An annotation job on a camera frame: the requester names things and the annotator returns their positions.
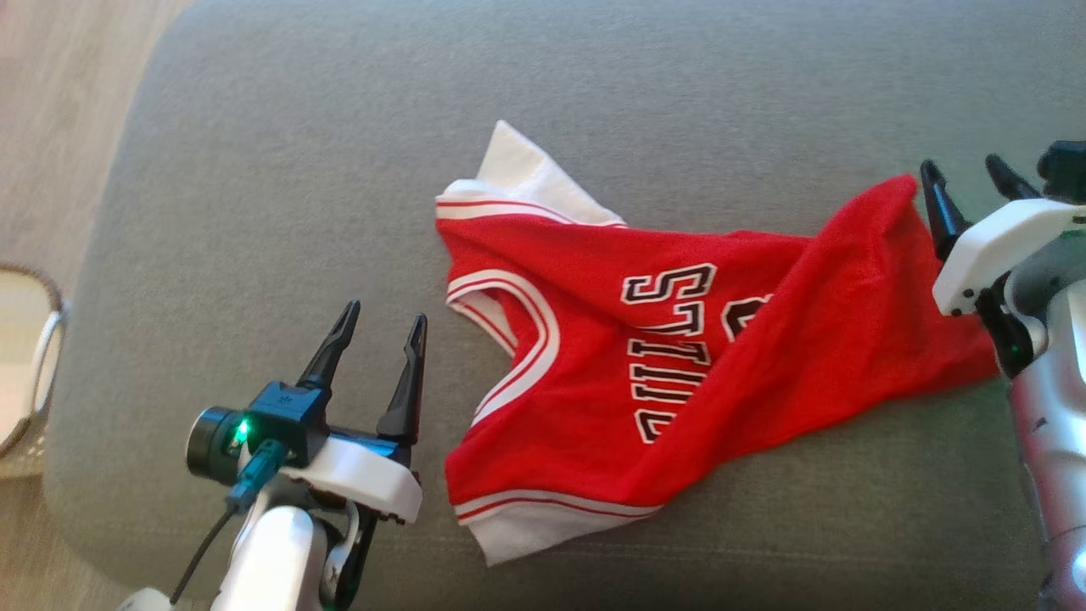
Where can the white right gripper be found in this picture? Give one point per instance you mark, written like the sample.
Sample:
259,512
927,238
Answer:
1001,246

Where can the red basketball jersey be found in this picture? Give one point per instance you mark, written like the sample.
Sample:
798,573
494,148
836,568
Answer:
594,382

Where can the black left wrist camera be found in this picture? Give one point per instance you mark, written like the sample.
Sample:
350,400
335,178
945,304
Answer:
280,416

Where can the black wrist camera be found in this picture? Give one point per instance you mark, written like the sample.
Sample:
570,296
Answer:
1065,170
280,416

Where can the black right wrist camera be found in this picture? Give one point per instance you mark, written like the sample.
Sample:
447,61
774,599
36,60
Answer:
1065,170

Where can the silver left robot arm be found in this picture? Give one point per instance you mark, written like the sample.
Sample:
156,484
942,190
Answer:
271,560

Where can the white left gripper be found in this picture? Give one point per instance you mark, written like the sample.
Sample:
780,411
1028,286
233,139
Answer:
365,475

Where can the beige fabric sofa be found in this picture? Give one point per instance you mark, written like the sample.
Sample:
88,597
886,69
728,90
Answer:
339,170

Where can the white laundry basket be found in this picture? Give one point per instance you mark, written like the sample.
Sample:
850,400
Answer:
25,356

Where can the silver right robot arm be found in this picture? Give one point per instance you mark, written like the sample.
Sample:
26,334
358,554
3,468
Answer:
1052,424

